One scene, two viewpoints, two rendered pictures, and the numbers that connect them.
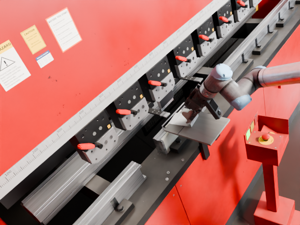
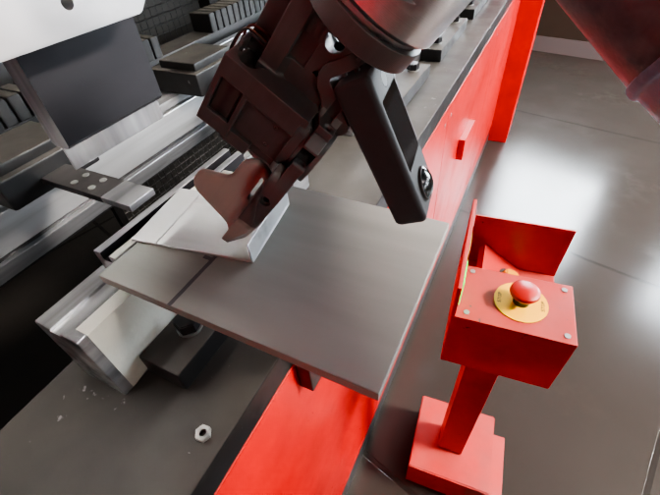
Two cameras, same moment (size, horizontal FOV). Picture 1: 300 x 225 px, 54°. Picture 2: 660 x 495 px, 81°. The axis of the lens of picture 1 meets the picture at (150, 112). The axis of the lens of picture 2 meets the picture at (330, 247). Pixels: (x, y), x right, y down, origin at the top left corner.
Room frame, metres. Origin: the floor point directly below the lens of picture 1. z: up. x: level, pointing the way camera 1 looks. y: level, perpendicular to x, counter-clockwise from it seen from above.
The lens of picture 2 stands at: (0.82, -0.13, 1.24)
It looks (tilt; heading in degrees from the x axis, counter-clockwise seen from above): 44 degrees down; 338
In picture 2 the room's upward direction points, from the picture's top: 6 degrees counter-clockwise
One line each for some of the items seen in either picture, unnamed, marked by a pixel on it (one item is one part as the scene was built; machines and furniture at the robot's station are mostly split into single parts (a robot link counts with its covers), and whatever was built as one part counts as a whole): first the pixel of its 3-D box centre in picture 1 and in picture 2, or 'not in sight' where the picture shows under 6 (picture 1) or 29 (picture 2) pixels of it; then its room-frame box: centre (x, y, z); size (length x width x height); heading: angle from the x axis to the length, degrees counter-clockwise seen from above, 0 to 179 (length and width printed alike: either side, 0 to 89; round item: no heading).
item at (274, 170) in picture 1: (270, 181); (468, 394); (1.06, -0.53, 0.39); 0.06 x 0.06 x 0.54; 44
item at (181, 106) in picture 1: (176, 116); (182, 205); (1.21, -0.12, 0.98); 0.20 x 0.03 x 0.03; 128
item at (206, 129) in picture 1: (196, 125); (278, 251); (1.07, -0.19, 1.00); 0.26 x 0.18 x 0.01; 38
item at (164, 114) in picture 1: (149, 109); (61, 170); (1.32, 0.00, 1.01); 0.26 x 0.12 x 0.05; 38
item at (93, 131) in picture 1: (92, 135); not in sight; (0.93, 0.24, 1.26); 0.15 x 0.09 x 0.17; 128
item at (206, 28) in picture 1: (201, 36); not in sight; (1.42, -0.39, 1.26); 0.15 x 0.09 x 0.17; 128
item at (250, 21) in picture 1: (232, 28); not in sight; (2.32, -0.93, 0.81); 0.64 x 0.08 x 0.14; 38
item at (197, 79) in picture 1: (182, 76); (230, 71); (1.52, -0.26, 1.01); 0.26 x 0.12 x 0.05; 38
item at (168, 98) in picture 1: (165, 97); (97, 87); (1.19, -0.09, 1.13); 0.10 x 0.02 x 0.10; 128
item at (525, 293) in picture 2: (265, 138); (522, 297); (1.02, -0.50, 0.79); 0.04 x 0.04 x 0.04
